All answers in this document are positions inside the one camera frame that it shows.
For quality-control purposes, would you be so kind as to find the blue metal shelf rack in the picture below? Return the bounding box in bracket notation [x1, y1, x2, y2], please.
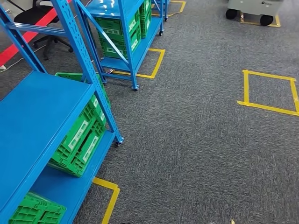
[0, 0, 124, 224]
[72, 0, 165, 92]
[151, 0, 171, 22]

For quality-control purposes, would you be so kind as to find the grey wheeled machine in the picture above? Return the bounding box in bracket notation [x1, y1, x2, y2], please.
[225, 0, 284, 27]

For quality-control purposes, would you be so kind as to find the black office chair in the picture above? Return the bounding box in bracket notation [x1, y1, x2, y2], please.
[14, 0, 74, 61]

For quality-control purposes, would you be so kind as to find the red barrier belt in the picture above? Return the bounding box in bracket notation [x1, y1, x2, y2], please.
[0, 0, 72, 67]

